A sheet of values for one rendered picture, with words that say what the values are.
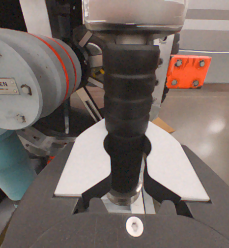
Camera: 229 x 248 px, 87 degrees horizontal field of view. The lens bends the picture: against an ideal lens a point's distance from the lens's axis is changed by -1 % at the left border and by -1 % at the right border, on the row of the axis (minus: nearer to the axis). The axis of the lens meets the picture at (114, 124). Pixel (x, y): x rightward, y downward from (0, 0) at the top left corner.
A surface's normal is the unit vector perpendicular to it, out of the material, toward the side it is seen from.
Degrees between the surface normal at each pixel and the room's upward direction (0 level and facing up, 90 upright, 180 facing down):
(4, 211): 0
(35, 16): 90
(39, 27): 90
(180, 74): 90
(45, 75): 79
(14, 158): 88
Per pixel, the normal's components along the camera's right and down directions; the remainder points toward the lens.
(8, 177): 0.50, 0.47
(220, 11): -0.04, 0.51
